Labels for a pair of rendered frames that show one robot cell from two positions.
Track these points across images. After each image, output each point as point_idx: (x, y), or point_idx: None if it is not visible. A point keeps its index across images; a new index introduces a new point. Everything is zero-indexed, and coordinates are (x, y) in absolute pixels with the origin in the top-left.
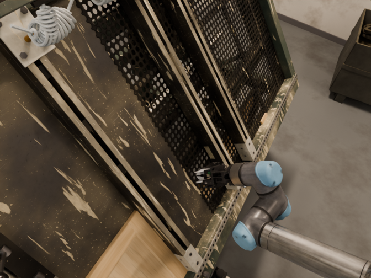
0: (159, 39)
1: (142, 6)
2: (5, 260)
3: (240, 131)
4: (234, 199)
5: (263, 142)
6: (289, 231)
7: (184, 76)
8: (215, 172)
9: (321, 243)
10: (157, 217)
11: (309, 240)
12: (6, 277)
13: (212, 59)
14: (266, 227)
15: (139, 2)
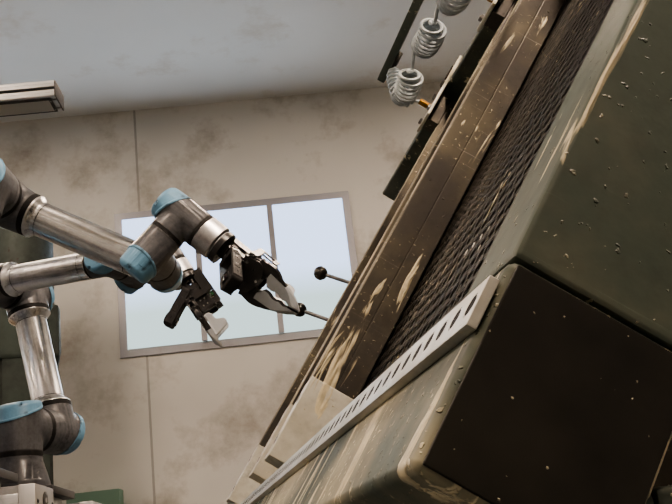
0: (461, 94)
1: (488, 46)
2: (340, 280)
3: (331, 338)
4: (246, 499)
5: (281, 469)
6: (120, 234)
7: (426, 158)
8: (248, 248)
9: (87, 221)
10: (309, 353)
11: (98, 225)
12: (317, 268)
13: (450, 125)
14: None
15: (491, 40)
